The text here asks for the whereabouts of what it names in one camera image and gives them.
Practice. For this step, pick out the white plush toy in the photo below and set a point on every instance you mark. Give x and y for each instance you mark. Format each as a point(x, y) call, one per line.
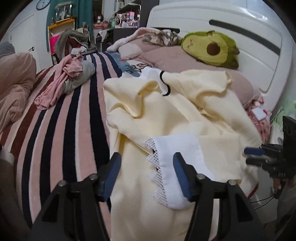
point(139, 32)

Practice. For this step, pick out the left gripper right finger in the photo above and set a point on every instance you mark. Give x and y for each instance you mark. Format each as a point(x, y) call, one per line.
point(237, 220)

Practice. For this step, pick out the mannequin head with wig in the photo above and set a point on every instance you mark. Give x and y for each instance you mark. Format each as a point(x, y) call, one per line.
point(98, 18)

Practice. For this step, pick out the grey garment under pink pile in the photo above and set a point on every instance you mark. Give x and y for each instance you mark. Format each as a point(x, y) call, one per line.
point(73, 82)

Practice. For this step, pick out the patterned crumpled cloth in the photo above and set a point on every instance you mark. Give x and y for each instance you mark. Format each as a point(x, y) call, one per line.
point(162, 38)

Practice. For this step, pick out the cream sailor collar dress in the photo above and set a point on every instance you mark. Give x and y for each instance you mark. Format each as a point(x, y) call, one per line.
point(154, 116)

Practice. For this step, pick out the striped pink bed blanket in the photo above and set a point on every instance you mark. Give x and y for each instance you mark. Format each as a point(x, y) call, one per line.
point(67, 141)

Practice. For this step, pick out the black tall bookshelf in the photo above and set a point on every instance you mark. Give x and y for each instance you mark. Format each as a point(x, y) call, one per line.
point(133, 14)

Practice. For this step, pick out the yellow white shelf unit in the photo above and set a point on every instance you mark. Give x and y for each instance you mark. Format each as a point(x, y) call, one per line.
point(54, 31)

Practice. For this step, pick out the person's right hand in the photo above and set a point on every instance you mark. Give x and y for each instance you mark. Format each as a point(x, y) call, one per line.
point(278, 184)

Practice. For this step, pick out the pink ribbed pillow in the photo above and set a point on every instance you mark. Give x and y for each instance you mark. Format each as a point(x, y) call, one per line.
point(175, 59)

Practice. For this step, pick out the white door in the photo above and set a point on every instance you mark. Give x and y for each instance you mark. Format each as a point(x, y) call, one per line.
point(22, 37)

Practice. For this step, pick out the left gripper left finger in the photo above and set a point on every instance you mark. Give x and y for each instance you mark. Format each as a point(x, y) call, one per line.
point(72, 210)

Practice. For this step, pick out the grey clothes heap on chair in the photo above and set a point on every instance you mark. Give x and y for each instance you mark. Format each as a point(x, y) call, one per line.
point(71, 38)

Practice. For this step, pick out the glass display case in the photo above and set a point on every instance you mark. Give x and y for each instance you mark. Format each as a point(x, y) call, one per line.
point(63, 11)

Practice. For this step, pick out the pink grey rolled duvet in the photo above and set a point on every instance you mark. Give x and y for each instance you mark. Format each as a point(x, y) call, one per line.
point(18, 75)

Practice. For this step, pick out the avocado plush toy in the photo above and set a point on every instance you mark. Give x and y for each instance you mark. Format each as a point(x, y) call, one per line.
point(212, 48)

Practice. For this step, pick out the white bed headboard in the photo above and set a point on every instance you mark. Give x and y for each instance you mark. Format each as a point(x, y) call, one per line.
point(265, 47)

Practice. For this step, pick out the round wall clock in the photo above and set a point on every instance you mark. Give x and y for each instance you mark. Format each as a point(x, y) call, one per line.
point(42, 4)

